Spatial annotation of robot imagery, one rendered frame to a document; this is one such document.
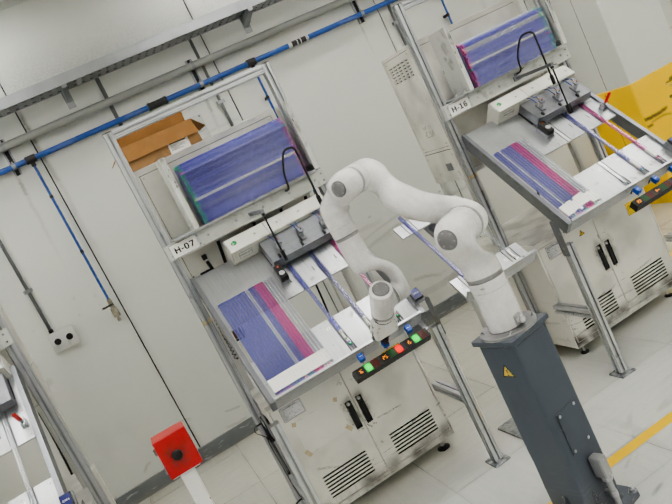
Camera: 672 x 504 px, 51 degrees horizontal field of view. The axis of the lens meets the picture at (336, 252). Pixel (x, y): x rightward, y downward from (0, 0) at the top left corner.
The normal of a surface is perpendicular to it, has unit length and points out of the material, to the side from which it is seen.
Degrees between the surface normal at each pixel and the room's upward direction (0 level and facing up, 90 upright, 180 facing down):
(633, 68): 90
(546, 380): 90
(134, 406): 90
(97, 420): 90
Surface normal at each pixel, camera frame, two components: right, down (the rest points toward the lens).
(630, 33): 0.32, 0.00
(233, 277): -0.10, -0.64
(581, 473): 0.53, -0.11
